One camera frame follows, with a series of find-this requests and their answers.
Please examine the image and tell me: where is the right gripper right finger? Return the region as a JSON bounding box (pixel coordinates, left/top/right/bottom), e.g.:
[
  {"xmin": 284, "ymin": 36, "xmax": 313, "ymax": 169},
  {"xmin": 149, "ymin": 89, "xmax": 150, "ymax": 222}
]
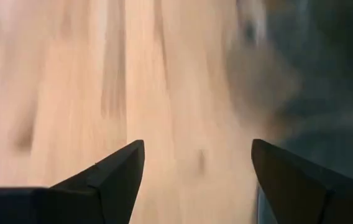
[{"xmin": 250, "ymin": 138, "xmax": 353, "ymax": 224}]

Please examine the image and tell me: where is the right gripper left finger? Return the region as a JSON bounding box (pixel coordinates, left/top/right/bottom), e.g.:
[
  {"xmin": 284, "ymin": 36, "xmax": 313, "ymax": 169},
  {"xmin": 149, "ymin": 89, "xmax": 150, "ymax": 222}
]
[{"xmin": 0, "ymin": 139, "xmax": 146, "ymax": 224}]

